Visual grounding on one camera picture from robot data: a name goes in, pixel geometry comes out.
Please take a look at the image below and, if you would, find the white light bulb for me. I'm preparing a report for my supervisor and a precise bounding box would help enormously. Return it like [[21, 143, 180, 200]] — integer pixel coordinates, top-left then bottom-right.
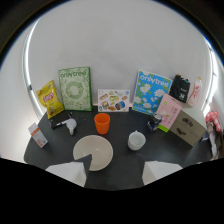
[[65, 118, 78, 136]]

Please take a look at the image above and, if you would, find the cream round bowl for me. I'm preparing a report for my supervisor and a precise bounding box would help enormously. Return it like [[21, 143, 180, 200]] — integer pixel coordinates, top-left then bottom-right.
[[72, 134, 114, 172]]

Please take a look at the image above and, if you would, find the white ceramic mug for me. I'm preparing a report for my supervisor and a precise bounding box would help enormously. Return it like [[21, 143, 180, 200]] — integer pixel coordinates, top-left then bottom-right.
[[127, 130, 147, 152]]

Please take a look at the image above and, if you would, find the blue drink can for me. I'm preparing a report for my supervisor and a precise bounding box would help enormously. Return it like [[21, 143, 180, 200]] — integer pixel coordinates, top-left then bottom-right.
[[146, 112, 163, 132]]

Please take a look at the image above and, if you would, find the white orange small box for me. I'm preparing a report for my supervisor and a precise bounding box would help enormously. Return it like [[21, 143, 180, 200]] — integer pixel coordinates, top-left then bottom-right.
[[27, 122, 49, 149]]

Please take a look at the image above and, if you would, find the black marker pen pack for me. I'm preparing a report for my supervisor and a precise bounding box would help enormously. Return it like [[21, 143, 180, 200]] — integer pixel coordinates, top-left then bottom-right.
[[48, 111, 73, 130]]

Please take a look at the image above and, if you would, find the beige small drawer chest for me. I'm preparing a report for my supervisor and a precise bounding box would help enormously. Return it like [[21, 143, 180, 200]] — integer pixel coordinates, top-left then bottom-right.
[[169, 110, 208, 147]]

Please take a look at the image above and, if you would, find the orange plastic cup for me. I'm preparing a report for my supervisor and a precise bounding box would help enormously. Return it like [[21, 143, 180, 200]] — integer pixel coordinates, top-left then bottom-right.
[[93, 112, 111, 136]]

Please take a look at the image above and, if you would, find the pink flower-print box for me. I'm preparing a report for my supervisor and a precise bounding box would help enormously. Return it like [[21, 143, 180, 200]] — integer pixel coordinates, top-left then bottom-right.
[[156, 93, 184, 133]]

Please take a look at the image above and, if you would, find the yellow chips bag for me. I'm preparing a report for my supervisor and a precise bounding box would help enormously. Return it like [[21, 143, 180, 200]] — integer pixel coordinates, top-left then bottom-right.
[[35, 79, 65, 120]]

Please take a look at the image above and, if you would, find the red patterned cloth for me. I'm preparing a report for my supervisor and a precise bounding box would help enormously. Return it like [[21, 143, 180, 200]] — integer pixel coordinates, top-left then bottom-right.
[[204, 110, 223, 134]]

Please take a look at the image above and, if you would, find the blue onlytree box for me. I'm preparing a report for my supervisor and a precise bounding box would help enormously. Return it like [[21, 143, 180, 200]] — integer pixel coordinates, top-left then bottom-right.
[[131, 69, 174, 116]]

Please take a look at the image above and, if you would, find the food picture card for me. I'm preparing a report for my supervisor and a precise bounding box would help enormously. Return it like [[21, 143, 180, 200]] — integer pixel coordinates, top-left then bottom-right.
[[97, 88, 131, 113]]

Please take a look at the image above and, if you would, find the green onlytree box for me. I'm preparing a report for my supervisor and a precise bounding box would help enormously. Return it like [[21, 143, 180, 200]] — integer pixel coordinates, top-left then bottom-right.
[[57, 66, 94, 112]]

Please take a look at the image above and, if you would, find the black marker set bag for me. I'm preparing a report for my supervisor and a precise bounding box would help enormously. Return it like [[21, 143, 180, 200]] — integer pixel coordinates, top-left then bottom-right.
[[168, 73, 192, 104]]

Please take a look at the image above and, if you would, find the white bottle orange cap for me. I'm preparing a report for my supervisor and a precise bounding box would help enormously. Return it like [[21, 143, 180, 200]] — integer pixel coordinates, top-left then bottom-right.
[[187, 76, 203, 108]]

